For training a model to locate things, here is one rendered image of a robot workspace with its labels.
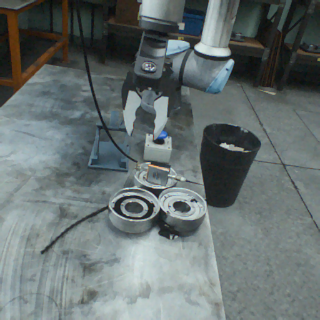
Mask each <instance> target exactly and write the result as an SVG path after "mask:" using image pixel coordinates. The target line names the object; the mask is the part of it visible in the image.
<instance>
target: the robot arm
mask: <svg viewBox="0 0 320 320"><path fill-rule="evenodd" d="M137 2H138V3H142V4H141V5H140V11H139V14H140V16H141V17H142V18H139V27H141V28H145V29H148V30H144V31H143V34H142V38H141V43H140V47H139V51H138V52H137V53H136V55H135V58H134V63H132V67H133V68H134V69H133V72H129V71H128V72H127V76H126V78H125V80H124V82H123V85H122V90H121V98H122V109H123V116H124V120H125V125H126V129H127V132H128V134H129V136H132V133H133V129H134V120H135V118H136V109H137V108H138V107H139V106H140V104H141V107H142V108H143V109H144V110H145V111H147V112H148V113H151V114H154V115H155V118H154V123H155V126H154V129H153V139H154V140H155V139H156V138H157V137H158V136H159V135H160V134H161V133H162V131H163V129H164V127H165V125H166V122H167V120H168V117H169V116H177V115H178V114H181V113H182V110H183V100H182V95H181V88H182V86H186V87H189V88H193V89H197V90H200V91H204V92H205V93H212V94H219V93H220V92H221V91H222V89H224V86H225V84H226V82H227V80H228V78H229V75H230V73H231V70H233V66H234V61H233V60H232V59H230V58H231V51H230V49H229V48H228V45H229V40H230V37H231V32H232V28H233V26H234V21H235V18H236V13H237V10H238V6H239V2H240V0H209V6H208V9H207V13H206V18H205V22H204V29H203V32H202V39H201V40H200V42H199V43H198V44H197V45H195V47H194V50H193V49H189V48H190V44H189V43H187V42H184V41H181V40H175V41H172V39H169V36H168V33H171V34H178V33H179V26H178V23H181V22H182V18H183V11H184V6H185V3H186V0H137ZM138 88H139V92H140V93H141V92H142V91H143V90H146V91H145V93H144V95H143V96H142V97H141V96H140V95H139V93H138Z"/></svg>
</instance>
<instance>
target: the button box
mask: <svg viewBox="0 0 320 320"><path fill-rule="evenodd" d="M170 156H171V137H167V138H166V139H162V140H161V141H157V138H156V139H155V140H154V139H153V135H152V134H147V136H146V145H145V150H144V160H146V161H156V162H160V163H169V160H170Z"/></svg>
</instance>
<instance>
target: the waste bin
mask: <svg viewBox="0 0 320 320"><path fill-rule="evenodd" d="M221 143H226V144H227V145H230V144H232V145H234V147H235V148H236V147H237V148H241V149H244V151H235V150H232V149H227V148H225V147H222V146H220V144H221ZM260 148H261V142H260V140H259V138H258V137H257V136H256V135H255V134H253V133H252V132H251V131H250V130H248V129H246V128H244V127H241V126H237V125H234V124H228V123H222V122H218V123H212V124H208V125H207V126H206V127H205V128H204V131H203V137H202V142H201V149H200V150H201V151H200V155H199V161H200V166H201V170H202V177H203V182H204V185H205V186H204V190H205V195H206V198H209V202H208V204H209V205H211V206H216V207H226V206H230V205H232V204H234V202H235V201H236V198H237V196H238V193H239V191H240V189H241V187H242V186H243V184H244V181H245V179H246V176H247V174H248V172H249V169H250V167H251V165H252V163H253V161H254V159H255V158H256V156H257V154H258V151H259V150H260Z"/></svg>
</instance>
